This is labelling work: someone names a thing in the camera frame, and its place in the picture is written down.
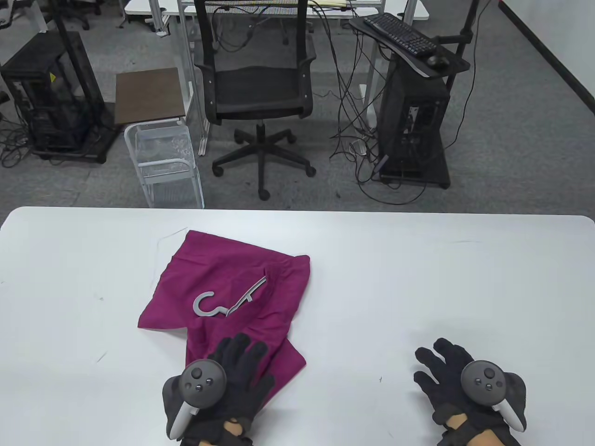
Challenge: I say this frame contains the person's left hand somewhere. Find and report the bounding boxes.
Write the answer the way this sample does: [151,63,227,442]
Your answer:
[162,333,276,437]

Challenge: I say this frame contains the person's right hand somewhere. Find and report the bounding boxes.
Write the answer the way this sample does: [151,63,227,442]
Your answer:
[414,338,528,433]

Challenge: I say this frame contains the gray hanger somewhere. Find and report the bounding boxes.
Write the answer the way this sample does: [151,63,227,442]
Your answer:
[193,276,268,319]

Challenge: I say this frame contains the magenta shorts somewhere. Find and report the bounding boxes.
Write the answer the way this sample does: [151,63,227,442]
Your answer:
[138,230,311,415]

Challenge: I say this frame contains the person's left forearm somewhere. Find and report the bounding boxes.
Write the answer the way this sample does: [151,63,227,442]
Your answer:
[180,418,254,446]

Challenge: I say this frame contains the person's right forearm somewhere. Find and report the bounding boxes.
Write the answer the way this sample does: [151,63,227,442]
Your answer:
[437,413,521,446]

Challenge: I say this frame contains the gray left hand controller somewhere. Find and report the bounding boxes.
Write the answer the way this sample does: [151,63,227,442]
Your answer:
[167,360,227,441]

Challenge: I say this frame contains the gray hand controller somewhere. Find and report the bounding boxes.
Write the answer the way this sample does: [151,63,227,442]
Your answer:
[460,360,524,433]
[167,360,227,441]

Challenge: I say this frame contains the gray right hand controller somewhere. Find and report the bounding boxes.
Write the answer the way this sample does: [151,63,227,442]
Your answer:
[460,360,524,433]

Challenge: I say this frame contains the black rolling stand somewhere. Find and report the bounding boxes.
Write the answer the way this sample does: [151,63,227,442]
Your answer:
[349,0,480,189]
[28,0,120,164]

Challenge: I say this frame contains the black computer tower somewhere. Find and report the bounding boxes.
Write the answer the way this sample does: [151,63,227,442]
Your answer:
[0,32,105,153]
[379,56,450,179]

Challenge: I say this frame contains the black mesh office chair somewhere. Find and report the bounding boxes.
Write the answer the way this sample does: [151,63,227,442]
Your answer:
[193,0,317,201]

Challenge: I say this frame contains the brown top white side table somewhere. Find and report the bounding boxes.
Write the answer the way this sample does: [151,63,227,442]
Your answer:
[114,67,205,210]

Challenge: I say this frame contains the black keyboard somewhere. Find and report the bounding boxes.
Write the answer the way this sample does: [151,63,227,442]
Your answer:
[364,13,438,59]

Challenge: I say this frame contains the black swivel chair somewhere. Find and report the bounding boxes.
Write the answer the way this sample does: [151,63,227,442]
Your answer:
[46,0,104,31]

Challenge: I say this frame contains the tangle of black cables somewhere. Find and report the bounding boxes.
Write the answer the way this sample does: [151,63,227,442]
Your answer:
[311,0,479,205]
[0,114,34,169]

